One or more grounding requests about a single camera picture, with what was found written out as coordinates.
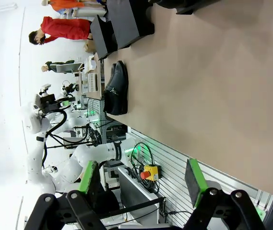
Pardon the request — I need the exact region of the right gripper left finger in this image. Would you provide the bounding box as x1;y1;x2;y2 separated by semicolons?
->
24;160;118;230

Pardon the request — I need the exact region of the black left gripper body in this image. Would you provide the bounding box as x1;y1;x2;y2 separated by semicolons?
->
39;93;63;113

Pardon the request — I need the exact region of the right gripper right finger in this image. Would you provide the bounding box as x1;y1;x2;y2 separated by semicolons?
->
184;157;267;230

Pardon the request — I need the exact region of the black slanted shoe stand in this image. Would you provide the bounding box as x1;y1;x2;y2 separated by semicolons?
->
106;0;155;50
89;14;118;60

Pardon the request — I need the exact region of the person in red top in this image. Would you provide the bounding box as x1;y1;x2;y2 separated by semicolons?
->
28;16;93;46

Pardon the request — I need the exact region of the black office chair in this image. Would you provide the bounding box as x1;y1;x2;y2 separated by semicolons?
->
92;189;120;215

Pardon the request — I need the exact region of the brown work desk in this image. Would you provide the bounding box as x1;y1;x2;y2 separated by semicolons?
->
79;54;105;100

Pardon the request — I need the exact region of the white parts tray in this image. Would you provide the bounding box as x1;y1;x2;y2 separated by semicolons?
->
87;72;99;92

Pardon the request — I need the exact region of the small grey monitor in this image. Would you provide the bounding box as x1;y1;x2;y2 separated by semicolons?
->
56;62;83;74

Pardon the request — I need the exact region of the mannequin in dark clothes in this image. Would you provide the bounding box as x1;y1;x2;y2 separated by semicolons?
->
41;59;76;73

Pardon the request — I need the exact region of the white box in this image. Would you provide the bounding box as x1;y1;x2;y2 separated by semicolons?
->
84;56;97;73

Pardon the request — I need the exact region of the yellow emergency stop box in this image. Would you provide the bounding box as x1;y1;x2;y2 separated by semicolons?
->
140;164;162;182

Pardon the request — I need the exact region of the black leather shoe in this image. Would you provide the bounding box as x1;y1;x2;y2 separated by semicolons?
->
102;60;129;116
149;0;176;8
104;63;118;90

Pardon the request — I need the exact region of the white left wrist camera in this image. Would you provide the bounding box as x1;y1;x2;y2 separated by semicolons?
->
39;83;52;97

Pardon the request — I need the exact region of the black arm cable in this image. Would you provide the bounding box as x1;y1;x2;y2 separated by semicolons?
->
36;108;68;168

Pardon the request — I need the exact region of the black cable bundle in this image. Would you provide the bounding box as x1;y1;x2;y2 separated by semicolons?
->
129;142;162;194

